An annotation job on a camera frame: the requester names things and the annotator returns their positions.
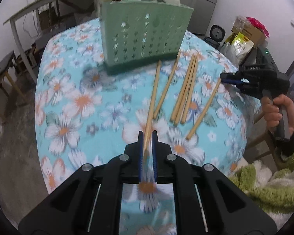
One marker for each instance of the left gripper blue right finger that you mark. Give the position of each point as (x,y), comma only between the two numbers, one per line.
(154,154)

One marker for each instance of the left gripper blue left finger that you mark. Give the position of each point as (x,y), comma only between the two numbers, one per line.
(141,153)

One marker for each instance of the wooden chopstick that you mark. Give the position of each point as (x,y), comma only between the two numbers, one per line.
(181,109)
(162,98)
(175,111)
(189,89)
(150,112)
(202,115)

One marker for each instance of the cardboard box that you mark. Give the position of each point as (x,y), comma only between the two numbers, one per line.
(252,33)

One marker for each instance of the black rice cooker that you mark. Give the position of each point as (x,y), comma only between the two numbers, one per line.
(216,36)

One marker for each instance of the floral blue tablecloth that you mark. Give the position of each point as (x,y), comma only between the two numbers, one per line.
(82,115)

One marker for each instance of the silver refrigerator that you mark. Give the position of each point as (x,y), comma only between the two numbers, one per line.
(202,14)

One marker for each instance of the green perforated utensil basket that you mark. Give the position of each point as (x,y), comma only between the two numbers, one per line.
(136,33)

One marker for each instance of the green fuzzy right sleeve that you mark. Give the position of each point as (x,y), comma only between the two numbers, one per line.
(272,192)

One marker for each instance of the wooden chair black seat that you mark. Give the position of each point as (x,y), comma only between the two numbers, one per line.
(5,64)

